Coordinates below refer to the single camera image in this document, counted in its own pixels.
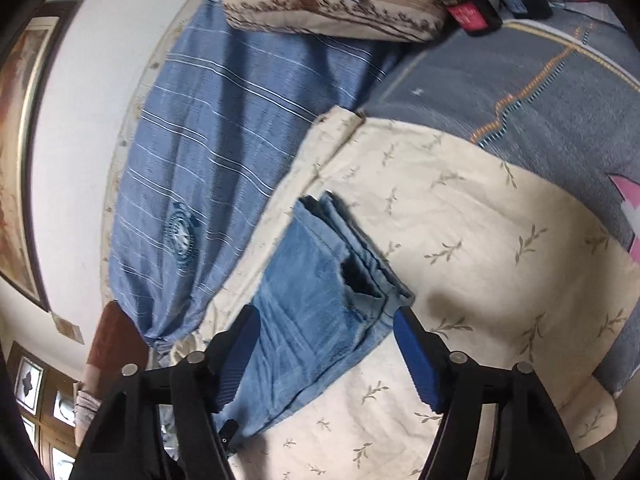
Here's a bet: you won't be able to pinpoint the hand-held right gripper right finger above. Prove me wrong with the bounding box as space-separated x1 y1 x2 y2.
392 306 586 480

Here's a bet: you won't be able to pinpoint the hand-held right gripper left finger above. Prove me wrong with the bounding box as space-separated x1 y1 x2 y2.
67 304 262 480

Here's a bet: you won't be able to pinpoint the blue denim pants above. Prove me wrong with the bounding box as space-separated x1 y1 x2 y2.
217 190 416 453

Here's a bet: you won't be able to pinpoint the brown headboard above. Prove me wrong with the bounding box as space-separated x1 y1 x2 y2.
80 304 151 411

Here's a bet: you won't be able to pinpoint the cream leaf-print blanket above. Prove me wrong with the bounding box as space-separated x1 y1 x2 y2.
165 105 640 480

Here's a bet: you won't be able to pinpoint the grey hanging scarf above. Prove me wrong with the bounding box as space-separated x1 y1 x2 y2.
72 390 108 448

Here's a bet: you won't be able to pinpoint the wooden door with glass panes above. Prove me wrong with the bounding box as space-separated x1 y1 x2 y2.
5 340 83 480

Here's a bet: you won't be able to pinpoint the blue plaid bed cover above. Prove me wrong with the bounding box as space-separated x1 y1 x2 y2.
107 0 406 348

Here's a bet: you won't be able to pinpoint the large framed picture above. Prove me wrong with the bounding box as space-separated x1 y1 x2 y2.
0 0 86 313

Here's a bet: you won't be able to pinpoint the grey printed bedsheet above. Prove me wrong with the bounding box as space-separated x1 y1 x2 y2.
357 0 640 396

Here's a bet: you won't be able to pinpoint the red and black device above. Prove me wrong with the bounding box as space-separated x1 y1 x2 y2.
445 0 503 38

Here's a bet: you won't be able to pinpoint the striped beige pillow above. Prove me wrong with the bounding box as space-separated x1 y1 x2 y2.
220 0 448 43

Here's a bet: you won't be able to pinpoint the small wall picture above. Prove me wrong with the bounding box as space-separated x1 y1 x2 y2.
50 310 86 346

